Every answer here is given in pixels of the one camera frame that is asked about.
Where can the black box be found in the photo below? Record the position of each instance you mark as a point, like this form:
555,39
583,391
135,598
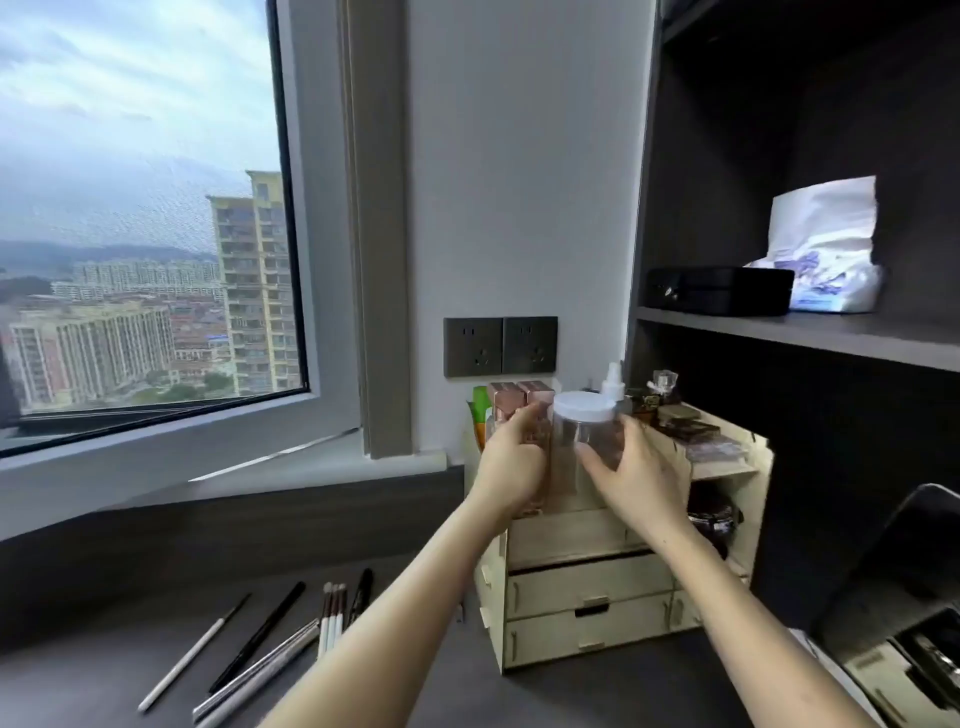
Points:
720,289

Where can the person's left forearm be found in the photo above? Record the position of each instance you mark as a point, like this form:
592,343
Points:
405,622

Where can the wooden storage box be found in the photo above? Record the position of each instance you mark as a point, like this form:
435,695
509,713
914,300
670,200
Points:
907,682

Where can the person's left thumb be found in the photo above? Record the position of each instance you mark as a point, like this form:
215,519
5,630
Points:
537,421

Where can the white tissue pack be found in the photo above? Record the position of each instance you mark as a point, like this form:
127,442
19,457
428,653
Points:
832,247

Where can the person's right hand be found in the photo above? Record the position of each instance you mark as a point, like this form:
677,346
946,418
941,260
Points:
645,487

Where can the clear jar with white lid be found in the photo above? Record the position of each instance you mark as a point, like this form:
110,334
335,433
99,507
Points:
585,431

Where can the person's right thumb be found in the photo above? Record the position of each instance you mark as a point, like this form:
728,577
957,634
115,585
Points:
598,465

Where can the wide wooden organizer drawer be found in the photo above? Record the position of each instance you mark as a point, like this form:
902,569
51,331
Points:
592,583
592,634

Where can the silver makeup pen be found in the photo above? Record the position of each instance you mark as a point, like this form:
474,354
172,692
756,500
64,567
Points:
255,667
262,679

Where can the brown makeup palette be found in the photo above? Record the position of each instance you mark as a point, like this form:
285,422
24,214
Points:
686,424

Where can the green and orange tube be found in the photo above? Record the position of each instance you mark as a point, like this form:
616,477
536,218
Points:
478,412

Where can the white makeup pencil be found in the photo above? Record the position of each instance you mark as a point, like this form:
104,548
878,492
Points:
193,652

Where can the window with grey frame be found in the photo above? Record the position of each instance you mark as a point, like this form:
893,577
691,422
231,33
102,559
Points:
150,225

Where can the wooden desk organizer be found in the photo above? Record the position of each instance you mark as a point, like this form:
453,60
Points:
600,577

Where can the white spray bottle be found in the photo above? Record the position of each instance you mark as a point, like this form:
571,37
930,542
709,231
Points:
613,382

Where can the person's left hand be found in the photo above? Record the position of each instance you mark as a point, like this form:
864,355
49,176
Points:
510,472

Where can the glass perfume bottle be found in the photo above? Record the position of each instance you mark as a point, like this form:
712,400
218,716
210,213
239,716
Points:
664,386

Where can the dark grey wall socket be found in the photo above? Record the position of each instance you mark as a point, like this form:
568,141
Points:
529,345
472,346

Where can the person's right forearm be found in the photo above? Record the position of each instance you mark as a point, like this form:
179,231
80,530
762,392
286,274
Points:
750,630

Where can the dark round jar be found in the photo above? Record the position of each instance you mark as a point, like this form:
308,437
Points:
712,517

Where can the black makeup pencil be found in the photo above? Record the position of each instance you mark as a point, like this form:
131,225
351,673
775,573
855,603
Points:
257,637

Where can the dark grey shelf unit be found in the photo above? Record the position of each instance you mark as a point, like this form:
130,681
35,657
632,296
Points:
825,337

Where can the black mascara tube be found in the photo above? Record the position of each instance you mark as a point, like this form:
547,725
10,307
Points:
361,592

